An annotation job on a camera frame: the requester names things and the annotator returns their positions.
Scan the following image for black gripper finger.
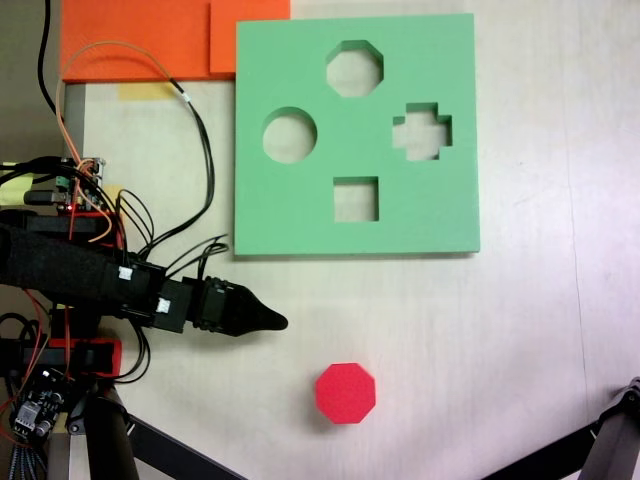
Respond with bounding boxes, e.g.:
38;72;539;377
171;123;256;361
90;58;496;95
230;282;290;338

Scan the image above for red octagonal pillar block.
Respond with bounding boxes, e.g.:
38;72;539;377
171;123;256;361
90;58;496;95
314;362;377;426

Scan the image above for large orange foam block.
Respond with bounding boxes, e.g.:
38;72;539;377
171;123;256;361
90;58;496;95
59;0;236;84

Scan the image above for black red table clamp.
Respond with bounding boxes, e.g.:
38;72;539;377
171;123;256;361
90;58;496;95
0;208;125;246
0;337;125;380

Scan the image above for green shape sorting board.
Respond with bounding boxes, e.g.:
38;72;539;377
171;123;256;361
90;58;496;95
232;13;483;260

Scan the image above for black tripod leg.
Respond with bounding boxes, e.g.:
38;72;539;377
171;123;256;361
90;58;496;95
124;413;247;480
478;423;601;480
578;376;640;480
83;394;140;480

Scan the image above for small power converter board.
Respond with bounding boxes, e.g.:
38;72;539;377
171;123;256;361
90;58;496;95
8;368;77;444

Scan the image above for yellow masking tape strip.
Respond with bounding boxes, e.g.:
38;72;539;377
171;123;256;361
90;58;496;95
117;82;175;102

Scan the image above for yellow sticky note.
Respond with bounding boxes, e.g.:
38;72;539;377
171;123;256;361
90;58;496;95
0;169;34;205

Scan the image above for black gripper motor wires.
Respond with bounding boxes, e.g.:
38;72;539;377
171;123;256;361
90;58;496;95
197;236;232;282

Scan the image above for black elbow motor wires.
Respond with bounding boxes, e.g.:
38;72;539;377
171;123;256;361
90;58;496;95
114;188;157;262

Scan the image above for orange and black thin wire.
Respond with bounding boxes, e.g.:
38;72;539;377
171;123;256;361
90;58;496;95
54;40;217;254

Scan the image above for black usb cable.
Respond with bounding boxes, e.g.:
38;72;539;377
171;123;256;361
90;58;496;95
0;156;69;181

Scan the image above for grey metal frame bar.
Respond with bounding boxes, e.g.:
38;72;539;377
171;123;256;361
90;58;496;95
62;82;88;157

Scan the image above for braided black white cable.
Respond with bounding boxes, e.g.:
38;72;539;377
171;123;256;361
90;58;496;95
0;443;49;480

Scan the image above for thick black cable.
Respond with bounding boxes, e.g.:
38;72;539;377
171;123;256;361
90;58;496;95
40;0;59;119

